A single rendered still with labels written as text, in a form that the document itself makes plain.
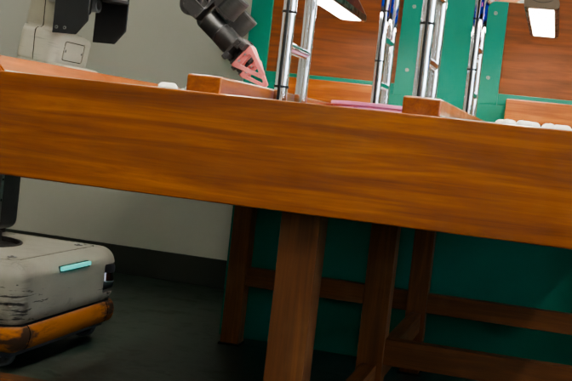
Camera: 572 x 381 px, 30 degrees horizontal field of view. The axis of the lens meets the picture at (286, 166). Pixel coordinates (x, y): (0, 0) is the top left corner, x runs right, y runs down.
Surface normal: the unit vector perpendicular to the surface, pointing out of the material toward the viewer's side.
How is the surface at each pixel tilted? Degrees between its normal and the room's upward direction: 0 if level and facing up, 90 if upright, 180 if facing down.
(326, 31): 90
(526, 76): 90
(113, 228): 90
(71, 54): 98
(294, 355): 90
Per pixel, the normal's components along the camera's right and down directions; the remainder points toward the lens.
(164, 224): -0.25, 0.00
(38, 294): 0.96, 0.11
